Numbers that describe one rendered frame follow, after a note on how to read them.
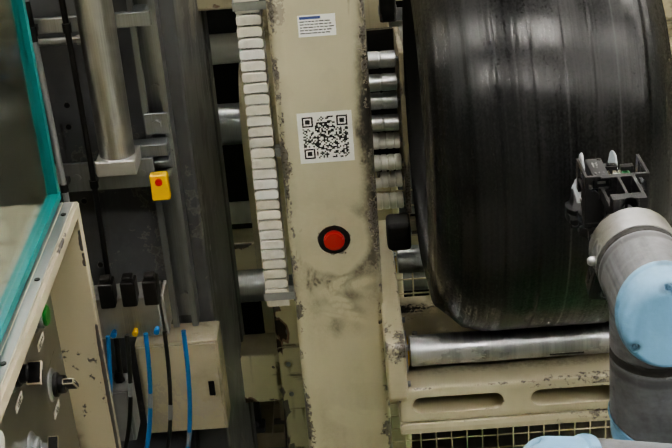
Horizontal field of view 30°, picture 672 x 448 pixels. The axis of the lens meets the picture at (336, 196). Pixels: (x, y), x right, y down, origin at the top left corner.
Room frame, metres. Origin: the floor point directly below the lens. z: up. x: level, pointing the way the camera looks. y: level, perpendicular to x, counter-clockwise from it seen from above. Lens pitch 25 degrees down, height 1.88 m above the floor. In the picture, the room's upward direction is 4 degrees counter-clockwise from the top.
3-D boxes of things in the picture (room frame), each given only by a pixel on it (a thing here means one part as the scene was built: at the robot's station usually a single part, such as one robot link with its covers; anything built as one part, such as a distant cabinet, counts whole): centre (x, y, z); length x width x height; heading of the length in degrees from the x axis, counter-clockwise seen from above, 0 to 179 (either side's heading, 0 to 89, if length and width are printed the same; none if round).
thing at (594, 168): (1.23, -0.31, 1.26); 0.12 x 0.08 x 0.09; 179
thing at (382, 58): (2.06, -0.03, 1.05); 0.20 x 0.15 x 0.30; 89
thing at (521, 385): (1.54, -0.25, 0.84); 0.36 x 0.09 x 0.06; 89
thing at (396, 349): (1.68, -0.07, 0.90); 0.40 x 0.03 x 0.10; 179
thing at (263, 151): (1.63, 0.09, 1.19); 0.05 x 0.04 x 0.48; 179
